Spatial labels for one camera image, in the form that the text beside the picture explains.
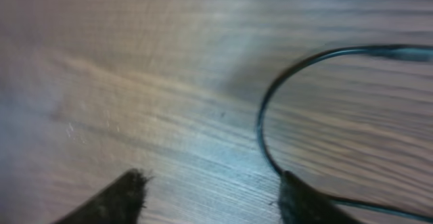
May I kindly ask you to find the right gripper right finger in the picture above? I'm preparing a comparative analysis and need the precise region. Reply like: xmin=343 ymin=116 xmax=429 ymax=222
xmin=277 ymin=171 xmax=361 ymax=224

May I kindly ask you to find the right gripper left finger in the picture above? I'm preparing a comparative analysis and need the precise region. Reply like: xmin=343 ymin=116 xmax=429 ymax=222
xmin=54 ymin=169 xmax=151 ymax=224

